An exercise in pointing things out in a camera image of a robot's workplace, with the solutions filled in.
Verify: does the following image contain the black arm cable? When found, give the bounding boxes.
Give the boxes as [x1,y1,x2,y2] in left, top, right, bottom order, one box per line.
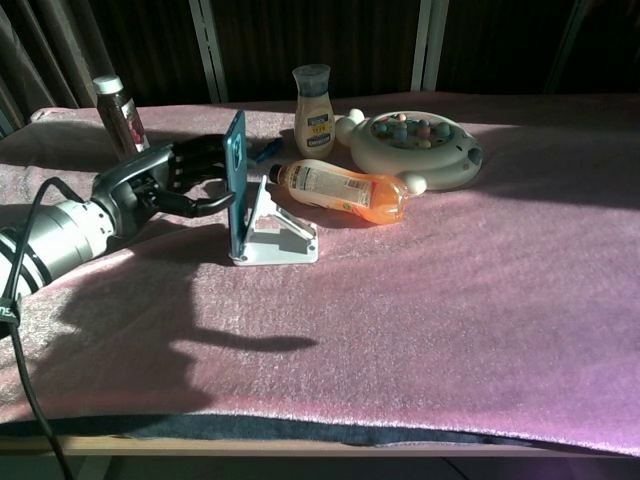
[0,176,86,480]

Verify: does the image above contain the dark brown curtain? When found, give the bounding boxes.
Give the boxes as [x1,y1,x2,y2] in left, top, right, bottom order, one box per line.
[0,0,640,139]

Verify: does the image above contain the pink tablecloth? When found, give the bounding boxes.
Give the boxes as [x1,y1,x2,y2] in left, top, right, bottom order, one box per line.
[0,92,640,457]

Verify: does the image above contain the cream sauce bottle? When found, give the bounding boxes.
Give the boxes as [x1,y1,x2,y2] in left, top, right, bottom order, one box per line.
[291,63,335,161]

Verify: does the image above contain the white metal frame post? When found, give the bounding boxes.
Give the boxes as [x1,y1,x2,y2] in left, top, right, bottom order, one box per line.
[410,0,450,93]
[187,0,230,104]

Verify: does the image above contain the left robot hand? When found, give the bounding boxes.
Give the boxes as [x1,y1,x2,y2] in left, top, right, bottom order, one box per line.
[91,133,237,239]

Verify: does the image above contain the orange drink bottle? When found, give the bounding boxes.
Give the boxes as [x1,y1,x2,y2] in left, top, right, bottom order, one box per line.
[268,158,410,226]

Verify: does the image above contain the white fishing game toy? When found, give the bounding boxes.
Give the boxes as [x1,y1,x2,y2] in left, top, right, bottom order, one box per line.
[334,108,485,196]

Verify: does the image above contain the black smartphone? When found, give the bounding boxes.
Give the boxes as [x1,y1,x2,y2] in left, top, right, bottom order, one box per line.
[222,109,250,257]

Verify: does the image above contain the dark red white-capped bottle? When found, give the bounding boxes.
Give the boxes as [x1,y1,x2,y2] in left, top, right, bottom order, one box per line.
[92,74,151,162]

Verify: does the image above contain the blue pen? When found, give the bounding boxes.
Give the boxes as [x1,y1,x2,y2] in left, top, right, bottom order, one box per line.
[245,137,285,165]

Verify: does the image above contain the white phone stand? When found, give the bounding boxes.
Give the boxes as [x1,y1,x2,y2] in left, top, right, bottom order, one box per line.
[228,174,320,268]

